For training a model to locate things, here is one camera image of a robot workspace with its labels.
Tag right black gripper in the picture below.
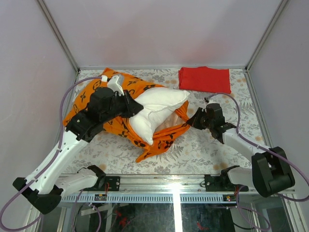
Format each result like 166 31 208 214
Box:
188 108 214 131

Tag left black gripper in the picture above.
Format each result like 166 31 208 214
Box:
101 89 143 124

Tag orange patterned pillowcase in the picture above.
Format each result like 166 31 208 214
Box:
63 68 190 162

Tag white pillow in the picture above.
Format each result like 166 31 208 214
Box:
129 87 190 145

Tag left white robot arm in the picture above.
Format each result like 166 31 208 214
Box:
13 87 143 215

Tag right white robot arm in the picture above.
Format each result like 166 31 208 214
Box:
187 103 295 197

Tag red folded cloth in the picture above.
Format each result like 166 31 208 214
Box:
178 66 231 94

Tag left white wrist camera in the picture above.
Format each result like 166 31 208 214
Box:
101 74 124 96

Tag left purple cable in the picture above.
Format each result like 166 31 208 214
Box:
0 76 107 230

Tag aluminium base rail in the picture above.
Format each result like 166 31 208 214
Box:
36 174 294 203

